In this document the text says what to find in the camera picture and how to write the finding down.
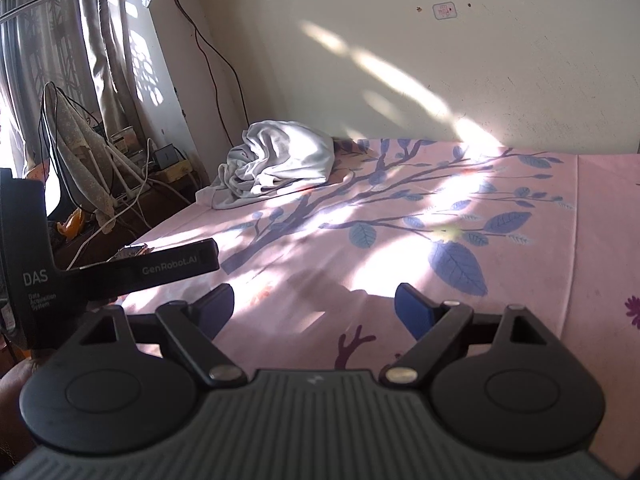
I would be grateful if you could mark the yellow box on side table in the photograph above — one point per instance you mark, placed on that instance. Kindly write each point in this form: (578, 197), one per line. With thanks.
(173, 173)

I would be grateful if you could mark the white wall sticker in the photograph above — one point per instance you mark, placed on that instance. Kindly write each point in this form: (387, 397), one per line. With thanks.
(445, 10)

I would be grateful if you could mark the pink floral bed sheet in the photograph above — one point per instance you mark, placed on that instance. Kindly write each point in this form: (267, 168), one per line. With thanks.
(315, 272)

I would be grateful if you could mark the person's left hand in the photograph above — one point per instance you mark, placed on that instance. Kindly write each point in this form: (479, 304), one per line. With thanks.
(16, 441)

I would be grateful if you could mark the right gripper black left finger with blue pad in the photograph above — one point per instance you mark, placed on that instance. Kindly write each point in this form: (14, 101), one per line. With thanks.
(124, 382)

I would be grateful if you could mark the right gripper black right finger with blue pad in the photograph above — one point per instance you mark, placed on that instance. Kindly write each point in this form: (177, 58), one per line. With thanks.
(501, 383)

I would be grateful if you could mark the smartphone with red case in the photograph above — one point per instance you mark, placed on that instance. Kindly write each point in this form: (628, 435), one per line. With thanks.
(130, 251)

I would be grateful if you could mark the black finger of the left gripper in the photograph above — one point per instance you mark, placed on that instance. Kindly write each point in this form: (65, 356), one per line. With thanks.
(165, 266)

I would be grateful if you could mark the white cloth garment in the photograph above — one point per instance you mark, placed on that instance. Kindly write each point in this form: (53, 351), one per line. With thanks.
(274, 159)

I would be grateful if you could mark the black power adapter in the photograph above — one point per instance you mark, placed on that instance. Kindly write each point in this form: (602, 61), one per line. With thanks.
(166, 157)

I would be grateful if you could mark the orange object near fan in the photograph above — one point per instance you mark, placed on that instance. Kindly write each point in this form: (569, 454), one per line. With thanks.
(73, 225)

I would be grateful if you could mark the grey patterned curtain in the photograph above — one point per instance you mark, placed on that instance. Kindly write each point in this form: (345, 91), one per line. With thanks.
(88, 49)

